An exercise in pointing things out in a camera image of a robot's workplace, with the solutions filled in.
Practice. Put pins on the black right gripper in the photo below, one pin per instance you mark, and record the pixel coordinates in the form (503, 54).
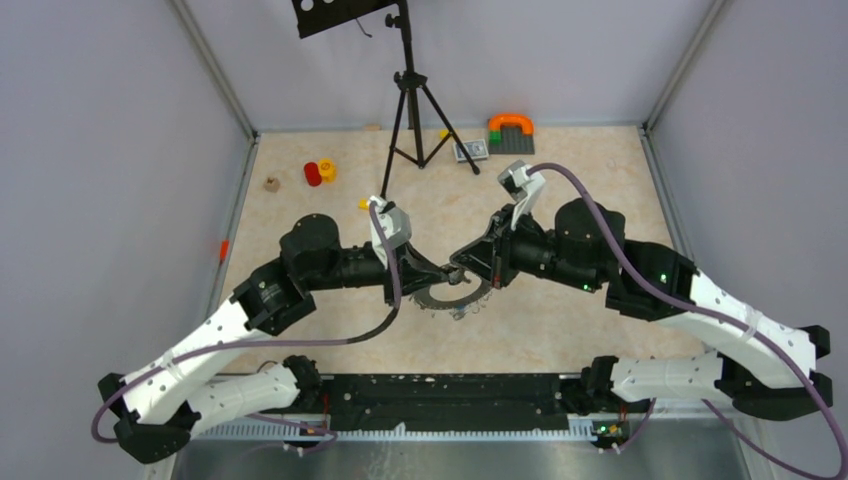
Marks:
(494, 253)

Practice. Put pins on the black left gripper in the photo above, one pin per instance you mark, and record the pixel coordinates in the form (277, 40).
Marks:
(414, 269)

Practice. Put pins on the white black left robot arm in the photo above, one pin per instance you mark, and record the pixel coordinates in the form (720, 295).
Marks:
(160, 408)

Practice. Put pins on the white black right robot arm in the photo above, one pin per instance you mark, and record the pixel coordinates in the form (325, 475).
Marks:
(759, 366)

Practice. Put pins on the blue playing card box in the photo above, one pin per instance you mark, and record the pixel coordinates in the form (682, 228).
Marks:
(477, 150)

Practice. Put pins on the grey lego baseplate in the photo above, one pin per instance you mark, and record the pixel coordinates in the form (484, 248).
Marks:
(513, 143)

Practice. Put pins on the green lego brick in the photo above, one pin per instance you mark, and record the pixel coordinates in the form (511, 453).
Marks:
(495, 138)

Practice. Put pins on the yellow plastic cylinder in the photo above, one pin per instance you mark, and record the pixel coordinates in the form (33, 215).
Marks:
(327, 170)

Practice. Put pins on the red plastic cylinder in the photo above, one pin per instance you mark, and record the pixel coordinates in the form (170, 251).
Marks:
(312, 174)

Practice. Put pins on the orange plastic arch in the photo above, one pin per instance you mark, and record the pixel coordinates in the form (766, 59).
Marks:
(524, 123)

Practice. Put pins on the small wooden block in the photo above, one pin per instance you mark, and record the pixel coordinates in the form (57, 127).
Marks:
(272, 184)

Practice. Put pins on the black tripod stand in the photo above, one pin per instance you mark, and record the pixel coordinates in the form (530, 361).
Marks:
(410, 82)

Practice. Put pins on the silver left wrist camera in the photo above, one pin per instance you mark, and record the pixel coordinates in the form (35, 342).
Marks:
(390, 230)

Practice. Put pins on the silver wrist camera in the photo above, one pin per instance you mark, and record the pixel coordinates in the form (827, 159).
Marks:
(390, 230)
(524, 187)

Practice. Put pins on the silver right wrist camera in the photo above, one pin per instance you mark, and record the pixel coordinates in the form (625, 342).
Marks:
(524, 187)

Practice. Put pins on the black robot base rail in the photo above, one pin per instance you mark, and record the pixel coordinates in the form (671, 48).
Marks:
(476, 403)

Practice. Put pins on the black perforated mount plate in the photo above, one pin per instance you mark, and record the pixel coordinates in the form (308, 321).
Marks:
(317, 16)

